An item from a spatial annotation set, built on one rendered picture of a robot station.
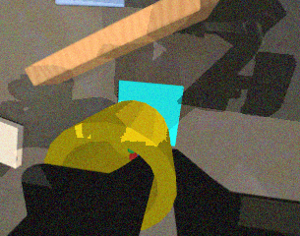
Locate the cream flat block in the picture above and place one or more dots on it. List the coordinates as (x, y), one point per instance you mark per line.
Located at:
(11, 138)

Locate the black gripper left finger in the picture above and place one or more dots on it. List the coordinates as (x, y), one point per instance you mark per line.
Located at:
(119, 198)

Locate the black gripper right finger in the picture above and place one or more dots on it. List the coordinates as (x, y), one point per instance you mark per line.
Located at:
(204, 208)

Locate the tan wooden bar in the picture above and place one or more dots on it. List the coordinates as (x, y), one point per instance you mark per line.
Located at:
(150, 24)

